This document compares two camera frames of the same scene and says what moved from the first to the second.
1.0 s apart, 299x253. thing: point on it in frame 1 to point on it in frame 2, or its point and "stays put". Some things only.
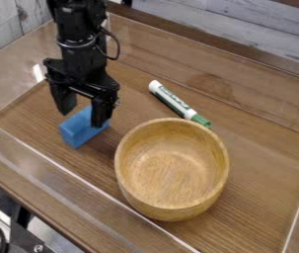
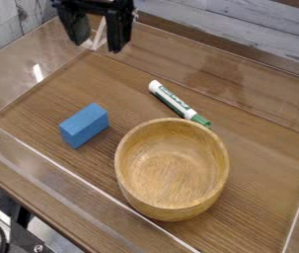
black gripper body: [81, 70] to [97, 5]
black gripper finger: [65, 98] to [77, 24]
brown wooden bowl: [172, 163] stays put
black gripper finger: [102, 110] to [121, 21]
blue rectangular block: [78, 128] stays put
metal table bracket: [34, 244] stays put
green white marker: [176, 102] stays put
